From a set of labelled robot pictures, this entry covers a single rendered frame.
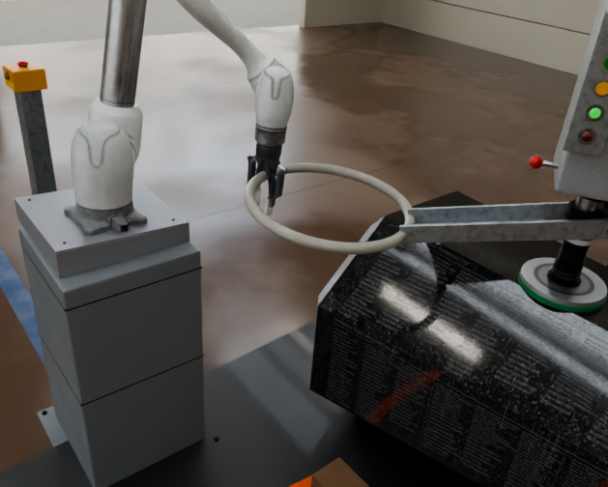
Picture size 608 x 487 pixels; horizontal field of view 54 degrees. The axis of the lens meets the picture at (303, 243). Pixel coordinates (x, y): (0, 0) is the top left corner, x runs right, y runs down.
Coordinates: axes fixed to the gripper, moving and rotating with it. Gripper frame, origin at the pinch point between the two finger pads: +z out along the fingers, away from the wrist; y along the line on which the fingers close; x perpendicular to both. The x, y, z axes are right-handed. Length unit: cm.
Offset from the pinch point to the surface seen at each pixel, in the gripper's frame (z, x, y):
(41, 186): 36, -4, -109
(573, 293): -8, 11, 90
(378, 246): -10.0, -10.8, 44.6
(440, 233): -13, 2, 55
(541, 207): -23, 19, 74
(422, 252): 2, 15, 49
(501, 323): 4, 3, 77
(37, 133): 14, -2, -110
